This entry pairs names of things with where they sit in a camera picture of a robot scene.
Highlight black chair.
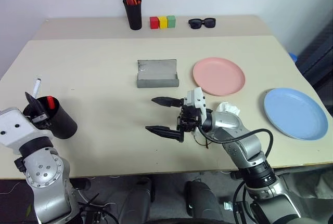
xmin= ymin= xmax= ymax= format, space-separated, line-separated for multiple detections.
xmin=296 ymin=20 xmax=333 ymax=94

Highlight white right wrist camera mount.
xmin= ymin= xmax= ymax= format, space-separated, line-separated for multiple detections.
xmin=185 ymin=86 xmax=209 ymax=122

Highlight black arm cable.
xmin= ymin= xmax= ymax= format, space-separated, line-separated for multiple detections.
xmin=199 ymin=128 xmax=274 ymax=169
xmin=76 ymin=192 xmax=121 ymax=224

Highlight short black cup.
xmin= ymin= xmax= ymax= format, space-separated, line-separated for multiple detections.
xmin=31 ymin=96 xmax=79 ymax=140

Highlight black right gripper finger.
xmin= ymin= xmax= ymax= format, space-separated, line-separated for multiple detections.
xmin=151 ymin=96 xmax=185 ymax=109
xmin=145 ymin=125 xmax=185 ymax=143

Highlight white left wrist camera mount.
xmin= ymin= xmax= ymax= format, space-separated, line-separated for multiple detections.
xmin=0 ymin=107 xmax=54 ymax=155

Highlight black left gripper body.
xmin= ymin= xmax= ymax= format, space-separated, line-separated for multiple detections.
xmin=22 ymin=105 xmax=53 ymax=131

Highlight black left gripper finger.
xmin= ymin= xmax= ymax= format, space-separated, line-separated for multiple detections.
xmin=24 ymin=91 xmax=44 ymax=117

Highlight tall black pen holder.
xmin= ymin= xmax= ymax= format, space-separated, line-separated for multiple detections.
xmin=122 ymin=0 xmax=143 ymax=31

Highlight blue plate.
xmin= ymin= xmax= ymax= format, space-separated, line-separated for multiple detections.
xmin=263 ymin=87 xmax=329 ymax=141

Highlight white marker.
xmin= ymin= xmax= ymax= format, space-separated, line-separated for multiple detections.
xmin=32 ymin=78 xmax=43 ymax=99

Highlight dark rounded grey shape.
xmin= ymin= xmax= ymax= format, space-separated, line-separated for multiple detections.
xmin=121 ymin=177 xmax=153 ymax=224
xmin=184 ymin=179 xmax=225 ymax=224

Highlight yellow block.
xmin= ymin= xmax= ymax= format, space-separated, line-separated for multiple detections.
xmin=158 ymin=16 xmax=169 ymax=30

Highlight pink plate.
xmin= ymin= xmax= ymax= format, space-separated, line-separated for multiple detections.
xmin=192 ymin=57 xmax=246 ymax=97

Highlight grey metal tray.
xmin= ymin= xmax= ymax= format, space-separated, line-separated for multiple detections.
xmin=136 ymin=58 xmax=180 ymax=89

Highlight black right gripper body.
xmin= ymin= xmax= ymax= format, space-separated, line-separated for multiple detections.
xmin=176 ymin=103 xmax=208 ymax=134

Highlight crumpled white tissue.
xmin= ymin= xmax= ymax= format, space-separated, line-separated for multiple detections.
xmin=215 ymin=101 xmax=241 ymax=117

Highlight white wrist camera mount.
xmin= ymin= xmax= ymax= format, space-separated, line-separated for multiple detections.
xmin=0 ymin=107 xmax=54 ymax=155
xmin=185 ymin=86 xmax=209 ymax=122

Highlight green block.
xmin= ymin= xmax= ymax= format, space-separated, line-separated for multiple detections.
xmin=166 ymin=15 xmax=177 ymax=29

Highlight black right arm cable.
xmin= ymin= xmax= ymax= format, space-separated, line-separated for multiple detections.
xmin=199 ymin=128 xmax=274 ymax=169

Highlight red block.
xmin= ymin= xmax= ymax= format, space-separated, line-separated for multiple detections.
xmin=149 ymin=16 xmax=160 ymax=30

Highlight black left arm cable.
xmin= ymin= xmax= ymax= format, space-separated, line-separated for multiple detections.
xmin=76 ymin=192 xmax=121 ymax=224

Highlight black sunglasses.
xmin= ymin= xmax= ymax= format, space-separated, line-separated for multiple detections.
xmin=188 ymin=17 xmax=217 ymax=30

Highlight thin-framed eyeglasses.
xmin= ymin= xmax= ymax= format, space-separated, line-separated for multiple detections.
xmin=193 ymin=127 xmax=218 ymax=150

